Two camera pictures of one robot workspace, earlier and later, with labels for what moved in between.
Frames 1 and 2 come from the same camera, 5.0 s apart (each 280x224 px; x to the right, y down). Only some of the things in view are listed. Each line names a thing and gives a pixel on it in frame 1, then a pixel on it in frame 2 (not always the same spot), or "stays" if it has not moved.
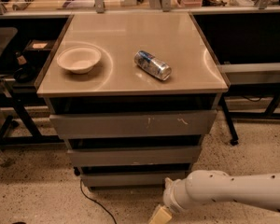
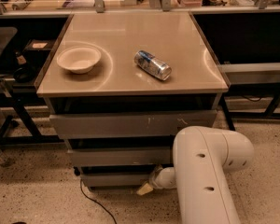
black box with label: [39, 46] stays
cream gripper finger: [161, 216] → [145, 189]
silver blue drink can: [153, 64] stays
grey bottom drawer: [131, 179] stays
